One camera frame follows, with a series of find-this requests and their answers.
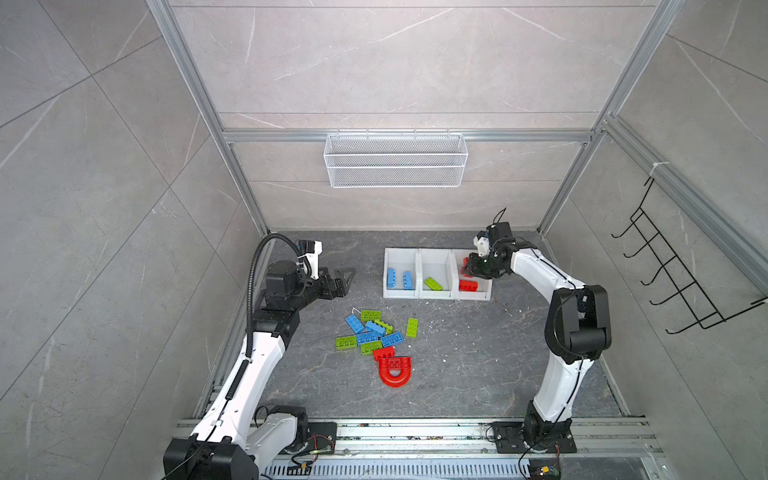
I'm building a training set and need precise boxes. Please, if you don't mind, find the red lego brick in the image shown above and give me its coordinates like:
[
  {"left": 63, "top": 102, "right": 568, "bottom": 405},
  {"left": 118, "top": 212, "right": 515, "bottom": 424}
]
[
  {"left": 460, "top": 257, "right": 472, "bottom": 277},
  {"left": 373, "top": 346, "right": 395, "bottom": 362},
  {"left": 459, "top": 280, "right": 479, "bottom": 292}
]

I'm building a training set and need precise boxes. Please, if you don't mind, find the blue lego brick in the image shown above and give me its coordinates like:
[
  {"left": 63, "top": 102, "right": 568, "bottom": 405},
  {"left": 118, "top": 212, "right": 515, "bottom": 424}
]
[
  {"left": 381, "top": 332, "right": 404, "bottom": 348},
  {"left": 356, "top": 332, "right": 381, "bottom": 345},
  {"left": 345, "top": 314, "right": 365, "bottom": 334},
  {"left": 386, "top": 267, "right": 397, "bottom": 289},
  {"left": 365, "top": 321, "right": 387, "bottom": 336}
]

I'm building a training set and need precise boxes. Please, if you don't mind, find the blue lego brick low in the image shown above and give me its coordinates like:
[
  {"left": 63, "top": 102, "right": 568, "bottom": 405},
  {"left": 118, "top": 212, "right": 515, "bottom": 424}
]
[{"left": 403, "top": 271, "right": 414, "bottom": 291}]

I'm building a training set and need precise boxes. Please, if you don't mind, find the white three-compartment bin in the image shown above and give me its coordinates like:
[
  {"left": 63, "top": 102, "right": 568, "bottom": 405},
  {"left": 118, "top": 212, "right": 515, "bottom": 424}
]
[{"left": 382, "top": 248, "right": 492, "bottom": 301}]

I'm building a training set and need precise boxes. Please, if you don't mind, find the green lego brick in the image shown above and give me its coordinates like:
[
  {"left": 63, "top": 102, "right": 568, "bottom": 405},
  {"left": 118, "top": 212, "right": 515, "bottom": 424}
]
[
  {"left": 335, "top": 336, "right": 358, "bottom": 351},
  {"left": 406, "top": 318, "right": 419, "bottom": 338},
  {"left": 424, "top": 277, "right": 444, "bottom": 291},
  {"left": 360, "top": 340, "right": 383, "bottom": 356},
  {"left": 360, "top": 310, "right": 382, "bottom": 323}
]

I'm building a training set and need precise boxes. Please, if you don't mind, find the red arch lego piece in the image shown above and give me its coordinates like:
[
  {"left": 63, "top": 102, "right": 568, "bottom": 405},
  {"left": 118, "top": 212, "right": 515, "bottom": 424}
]
[{"left": 378, "top": 357, "right": 412, "bottom": 388}]

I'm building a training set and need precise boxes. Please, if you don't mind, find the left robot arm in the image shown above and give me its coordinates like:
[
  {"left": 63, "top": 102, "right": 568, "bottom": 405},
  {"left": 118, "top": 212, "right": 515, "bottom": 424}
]
[{"left": 163, "top": 233, "right": 355, "bottom": 479}]

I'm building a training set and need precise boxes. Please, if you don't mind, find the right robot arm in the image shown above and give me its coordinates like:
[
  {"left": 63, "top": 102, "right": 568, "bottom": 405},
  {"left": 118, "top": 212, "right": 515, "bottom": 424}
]
[{"left": 463, "top": 248, "right": 612, "bottom": 452}]

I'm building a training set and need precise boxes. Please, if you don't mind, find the green lego brick bottom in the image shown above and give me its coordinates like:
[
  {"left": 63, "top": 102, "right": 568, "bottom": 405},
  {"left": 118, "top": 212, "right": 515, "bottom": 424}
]
[{"left": 360, "top": 340, "right": 383, "bottom": 356}]

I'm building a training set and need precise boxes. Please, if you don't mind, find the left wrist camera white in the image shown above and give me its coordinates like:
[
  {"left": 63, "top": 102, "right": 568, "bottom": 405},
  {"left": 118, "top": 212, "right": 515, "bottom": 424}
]
[{"left": 297, "top": 240, "right": 322, "bottom": 280}]

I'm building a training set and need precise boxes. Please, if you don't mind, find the white wire mesh basket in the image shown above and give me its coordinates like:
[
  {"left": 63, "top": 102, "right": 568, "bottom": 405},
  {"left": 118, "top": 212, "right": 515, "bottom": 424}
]
[{"left": 323, "top": 133, "right": 469, "bottom": 189}]

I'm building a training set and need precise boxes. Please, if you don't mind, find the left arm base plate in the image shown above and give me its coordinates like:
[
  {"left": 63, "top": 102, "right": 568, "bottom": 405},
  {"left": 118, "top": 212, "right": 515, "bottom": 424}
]
[{"left": 284, "top": 421, "right": 338, "bottom": 456}]

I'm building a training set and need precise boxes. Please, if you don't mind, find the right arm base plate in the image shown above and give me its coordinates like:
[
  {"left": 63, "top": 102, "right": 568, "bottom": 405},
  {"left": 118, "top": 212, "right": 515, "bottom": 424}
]
[{"left": 486, "top": 420, "right": 577, "bottom": 454}]

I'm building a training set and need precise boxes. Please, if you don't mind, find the black wire hook rack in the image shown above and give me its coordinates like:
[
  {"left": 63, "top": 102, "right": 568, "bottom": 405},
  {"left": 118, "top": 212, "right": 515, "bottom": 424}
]
[{"left": 611, "top": 177, "right": 767, "bottom": 335}]

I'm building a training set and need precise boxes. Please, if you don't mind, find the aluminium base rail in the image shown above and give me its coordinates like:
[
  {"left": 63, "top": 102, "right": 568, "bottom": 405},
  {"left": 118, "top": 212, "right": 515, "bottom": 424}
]
[{"left": 161, "top": 416, "right": 667, "bottom": 480}]

